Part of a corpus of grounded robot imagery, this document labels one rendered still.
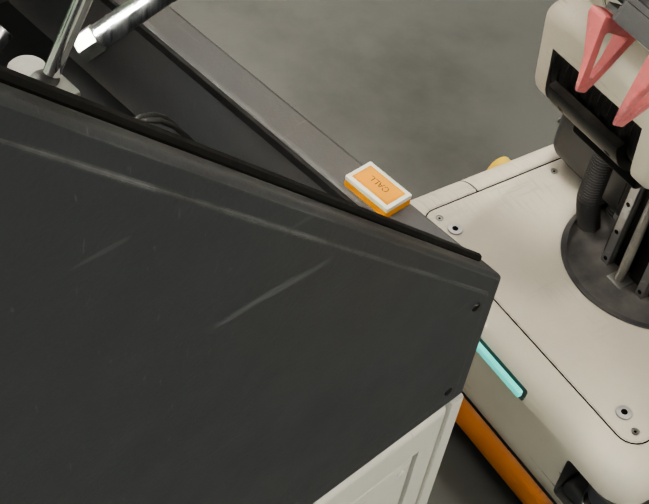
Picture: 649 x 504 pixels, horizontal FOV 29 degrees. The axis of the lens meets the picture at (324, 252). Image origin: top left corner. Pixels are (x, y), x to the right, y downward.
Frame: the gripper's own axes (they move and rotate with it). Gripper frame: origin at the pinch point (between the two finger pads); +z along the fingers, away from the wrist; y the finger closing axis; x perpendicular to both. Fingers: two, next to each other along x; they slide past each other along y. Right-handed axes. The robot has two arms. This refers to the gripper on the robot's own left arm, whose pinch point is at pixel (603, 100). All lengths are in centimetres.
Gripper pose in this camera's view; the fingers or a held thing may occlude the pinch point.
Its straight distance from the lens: 113.6
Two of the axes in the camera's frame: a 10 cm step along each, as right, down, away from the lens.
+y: 5.5, 6.6, -5.2
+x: 6.8, 0.1, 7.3
